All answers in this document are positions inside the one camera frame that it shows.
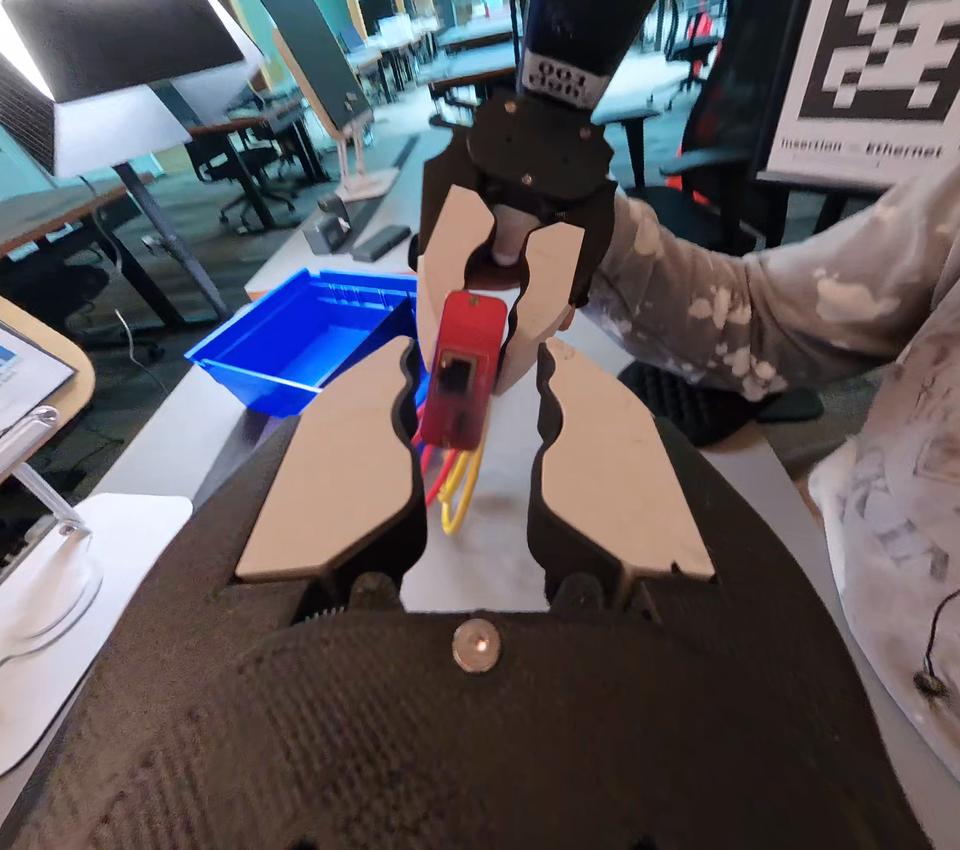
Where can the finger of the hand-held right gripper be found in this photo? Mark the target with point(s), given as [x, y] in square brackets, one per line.
[551, 280]
[446, 242]

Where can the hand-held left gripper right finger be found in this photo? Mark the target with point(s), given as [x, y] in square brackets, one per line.
[622, 490]

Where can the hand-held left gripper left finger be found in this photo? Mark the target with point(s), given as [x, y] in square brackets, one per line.
[337, 482]

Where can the red ethernet splitter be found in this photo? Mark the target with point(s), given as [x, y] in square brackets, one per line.
[465, 347]

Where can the blue plastic bin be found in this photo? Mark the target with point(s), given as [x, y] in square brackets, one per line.
[285, 347]

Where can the flat black device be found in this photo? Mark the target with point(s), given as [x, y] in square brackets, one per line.
[381, 244]

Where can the black bin divider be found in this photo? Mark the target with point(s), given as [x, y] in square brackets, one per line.
[403, 321]

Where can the small grey device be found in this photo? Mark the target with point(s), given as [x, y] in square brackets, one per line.
[326, 227]

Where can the black wrist rest pad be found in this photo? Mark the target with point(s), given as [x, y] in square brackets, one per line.
[720, 407]

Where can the black office chair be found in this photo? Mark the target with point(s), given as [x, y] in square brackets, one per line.
[727, 100]
[247, 175]

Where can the white board stand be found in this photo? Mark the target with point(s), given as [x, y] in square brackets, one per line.
[97, 565]

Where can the person's patterned sweatshirt torso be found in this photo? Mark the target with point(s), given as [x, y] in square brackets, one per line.
[900, 490]

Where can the black light stand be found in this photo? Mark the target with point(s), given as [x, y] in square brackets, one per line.
[165, 235]

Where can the black backed board on stand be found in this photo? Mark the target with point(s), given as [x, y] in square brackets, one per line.
[285, 10]

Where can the black framed marker sign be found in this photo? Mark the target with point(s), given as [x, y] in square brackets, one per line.
[862, 40]

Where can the studio light panel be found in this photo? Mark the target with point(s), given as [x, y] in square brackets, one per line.
[112, 40]

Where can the wooden office desk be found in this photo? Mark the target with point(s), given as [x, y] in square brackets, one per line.
[52, 212]

